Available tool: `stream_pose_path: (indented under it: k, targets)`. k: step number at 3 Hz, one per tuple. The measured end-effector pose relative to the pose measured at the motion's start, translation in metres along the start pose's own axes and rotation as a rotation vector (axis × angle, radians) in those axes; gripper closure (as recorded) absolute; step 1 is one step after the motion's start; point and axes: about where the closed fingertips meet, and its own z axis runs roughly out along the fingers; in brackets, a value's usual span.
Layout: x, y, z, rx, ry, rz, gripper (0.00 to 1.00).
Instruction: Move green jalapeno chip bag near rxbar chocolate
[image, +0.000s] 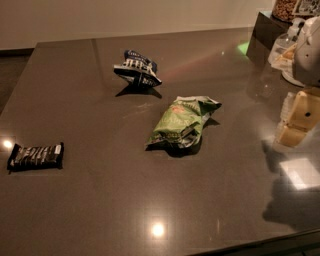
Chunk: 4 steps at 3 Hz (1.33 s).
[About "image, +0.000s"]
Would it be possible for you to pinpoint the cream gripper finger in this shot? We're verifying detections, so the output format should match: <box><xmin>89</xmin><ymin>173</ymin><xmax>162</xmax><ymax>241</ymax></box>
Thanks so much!
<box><xmin>275</xmin><ymin>123</ymin><xmax>307</xmax><ymax>147</ymax></box>
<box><xmin>280</xmin><ymin>92</ymin><xmax>296</xmax><ymax>121</ymax></box>

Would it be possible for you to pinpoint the green jalapeno chip bag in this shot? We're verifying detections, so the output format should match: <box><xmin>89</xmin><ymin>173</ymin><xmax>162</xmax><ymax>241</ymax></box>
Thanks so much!
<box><xmin>146</xmin><ymin>96</ymin><xmax>222</xmax><ymax>149</ymax></box>

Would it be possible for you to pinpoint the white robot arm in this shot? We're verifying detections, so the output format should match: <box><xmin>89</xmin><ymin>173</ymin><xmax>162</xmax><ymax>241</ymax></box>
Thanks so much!
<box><xmin>275</xmin><ymin>17</ymin><xmax>320</xmax><ymax>148</ymax></box>

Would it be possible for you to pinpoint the blue chip bag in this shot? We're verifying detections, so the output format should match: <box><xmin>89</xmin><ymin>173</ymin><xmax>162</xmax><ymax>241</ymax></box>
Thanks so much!
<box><xmin>113</xmin><ymin>50</ymin><xmax>162</xmax><ymax>88</ymax></box>

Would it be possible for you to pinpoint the black rxbar chocolate bar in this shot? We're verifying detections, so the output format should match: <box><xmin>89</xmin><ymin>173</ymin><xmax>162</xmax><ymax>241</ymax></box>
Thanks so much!
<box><xmin>7</xmin><ymin>142</ymin><xmax>64</xmax><ymax>172</ymax></box>

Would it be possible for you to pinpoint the black shelf cabinet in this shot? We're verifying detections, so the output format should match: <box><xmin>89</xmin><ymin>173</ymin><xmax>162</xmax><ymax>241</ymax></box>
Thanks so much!
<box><xmin>246</xmin><ymin>11</ymin><xmax>290</xmax><ymax>66</ymax></box>

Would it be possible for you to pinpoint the snack container on shelf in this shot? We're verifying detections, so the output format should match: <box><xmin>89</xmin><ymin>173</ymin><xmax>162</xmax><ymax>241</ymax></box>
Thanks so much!
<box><xmin>293</xmin><ymin>0</ymin><xmax>320</xmax><ymax>16</ymax></box>

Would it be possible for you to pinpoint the jar of nuts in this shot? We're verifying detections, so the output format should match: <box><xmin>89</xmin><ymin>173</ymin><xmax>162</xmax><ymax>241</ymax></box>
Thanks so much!
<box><xmin>272</xmin><ymin>0</ymin><xmax>297</xmax><ymax>22</ymax></box>

